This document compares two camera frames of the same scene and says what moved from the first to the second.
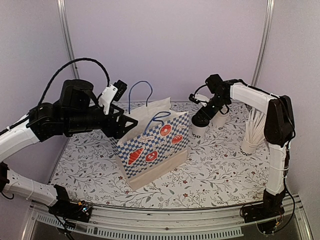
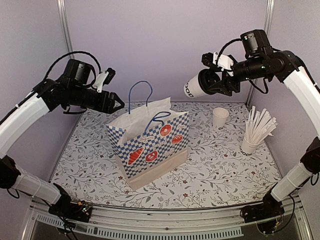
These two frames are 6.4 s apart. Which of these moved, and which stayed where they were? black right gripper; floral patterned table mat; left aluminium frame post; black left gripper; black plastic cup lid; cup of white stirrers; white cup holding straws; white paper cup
Moved: white paper cup; black right gripper; black left gripper; black plastic cup lid
Stayed: white cup holding straws; left aluminium frame post; floral patterned table mat; cup of white stirrers
